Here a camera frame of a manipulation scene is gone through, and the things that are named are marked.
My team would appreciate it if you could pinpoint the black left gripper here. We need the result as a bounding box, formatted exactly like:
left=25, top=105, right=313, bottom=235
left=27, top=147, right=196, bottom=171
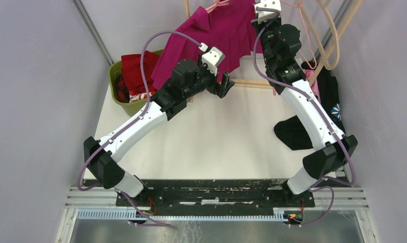
left=184, top=53, right=235, bottom=100

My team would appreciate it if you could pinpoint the magenta pleated skirt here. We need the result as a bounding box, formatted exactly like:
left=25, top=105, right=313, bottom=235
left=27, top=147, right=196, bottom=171
left=151, top=1, right=262, bottom=89

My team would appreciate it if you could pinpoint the pink wire hanger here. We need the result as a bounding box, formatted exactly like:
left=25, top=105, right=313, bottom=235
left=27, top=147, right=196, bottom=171
left=280, top=1, right=317, bottom=64

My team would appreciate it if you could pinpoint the pink hanger of magenta skirt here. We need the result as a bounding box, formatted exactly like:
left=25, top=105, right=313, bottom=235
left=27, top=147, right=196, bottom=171
left=206, top=0, right=230, bottom=13

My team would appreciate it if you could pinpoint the beige plastic hanger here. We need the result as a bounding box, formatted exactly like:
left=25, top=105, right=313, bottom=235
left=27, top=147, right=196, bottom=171
left=295, top=0, right=341, bottom=71

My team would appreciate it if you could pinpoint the white red floral garment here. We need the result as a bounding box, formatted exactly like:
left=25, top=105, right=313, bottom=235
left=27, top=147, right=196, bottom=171
left=129, top=91, right=155, bottom=103

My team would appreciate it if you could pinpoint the red dress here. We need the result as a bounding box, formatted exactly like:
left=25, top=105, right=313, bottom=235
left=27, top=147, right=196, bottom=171
left=121, top=51, right=160, bottom=95

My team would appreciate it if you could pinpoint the red navy plaid skirt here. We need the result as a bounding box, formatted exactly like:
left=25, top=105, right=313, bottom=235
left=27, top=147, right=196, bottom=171
left=115, top=74, right=129, bottom=103

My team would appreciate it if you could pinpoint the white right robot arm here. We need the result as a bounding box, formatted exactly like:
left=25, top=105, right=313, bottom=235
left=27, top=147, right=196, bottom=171
left=251, top=18, right=358, bottom=207

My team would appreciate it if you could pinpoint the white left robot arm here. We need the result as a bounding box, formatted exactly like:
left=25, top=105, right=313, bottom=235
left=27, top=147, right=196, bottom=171
left=84, top=52, right=235, bottom=206

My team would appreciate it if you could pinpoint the pink cloth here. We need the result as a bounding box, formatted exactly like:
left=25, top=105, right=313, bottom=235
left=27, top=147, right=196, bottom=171
left=272, top=68, right=323, bottom=103

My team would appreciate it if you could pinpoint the wooden clothes rack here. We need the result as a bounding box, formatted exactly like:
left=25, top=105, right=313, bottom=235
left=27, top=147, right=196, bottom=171
left=183, top=1, right=363, bottom=90

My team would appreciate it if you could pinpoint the olive green plastic basket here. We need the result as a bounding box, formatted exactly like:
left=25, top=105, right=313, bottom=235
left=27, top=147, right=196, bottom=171
left=109, top=50, right=162, bottom=116

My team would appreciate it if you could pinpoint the black shirt with flower print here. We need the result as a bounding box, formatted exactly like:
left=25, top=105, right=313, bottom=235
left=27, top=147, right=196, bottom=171
left=274, top=60, right=347, bottom=151

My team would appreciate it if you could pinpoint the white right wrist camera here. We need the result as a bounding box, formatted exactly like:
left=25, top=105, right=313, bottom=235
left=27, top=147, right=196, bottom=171
left=253, top=0, right=282, bottom=23

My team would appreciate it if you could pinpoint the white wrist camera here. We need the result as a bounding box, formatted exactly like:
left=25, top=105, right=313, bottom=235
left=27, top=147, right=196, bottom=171
left=253, top=0, right=282, bottom=23
left=199, top=43, right=225, bottom=76

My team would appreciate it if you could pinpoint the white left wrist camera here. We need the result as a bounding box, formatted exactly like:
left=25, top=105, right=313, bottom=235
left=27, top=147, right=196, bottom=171
left=199, top=43, right=225, bottom=76

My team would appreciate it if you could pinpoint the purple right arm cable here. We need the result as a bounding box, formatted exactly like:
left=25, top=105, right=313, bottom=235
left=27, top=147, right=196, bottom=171
left=251, top=7, right=357, bottom=228

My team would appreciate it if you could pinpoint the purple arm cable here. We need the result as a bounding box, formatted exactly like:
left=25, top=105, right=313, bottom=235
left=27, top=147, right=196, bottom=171
left=76, top=30, right=207, bottom=229
left=251, top=7, right=357, bottom=228

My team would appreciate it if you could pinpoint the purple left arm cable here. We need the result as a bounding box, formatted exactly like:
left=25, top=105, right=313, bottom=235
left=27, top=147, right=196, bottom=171
left=76, top=30, right=207, bottom=229

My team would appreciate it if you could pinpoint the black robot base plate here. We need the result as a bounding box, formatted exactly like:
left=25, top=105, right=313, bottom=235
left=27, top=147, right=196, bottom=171
left=82, top=178, right=352, bottom=217

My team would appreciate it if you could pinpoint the aluminium corner rail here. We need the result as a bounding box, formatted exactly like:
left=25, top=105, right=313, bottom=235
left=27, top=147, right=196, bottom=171
left=72, top=0, right=114, bottom=66

